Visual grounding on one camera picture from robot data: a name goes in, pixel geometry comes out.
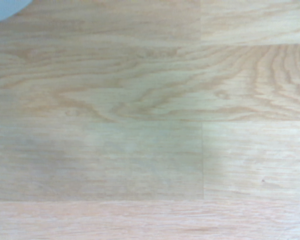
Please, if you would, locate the translucent pitcher with blue lid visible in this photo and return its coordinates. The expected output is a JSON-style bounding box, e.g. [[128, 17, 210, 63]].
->
[[0, 0, 32, 25]]

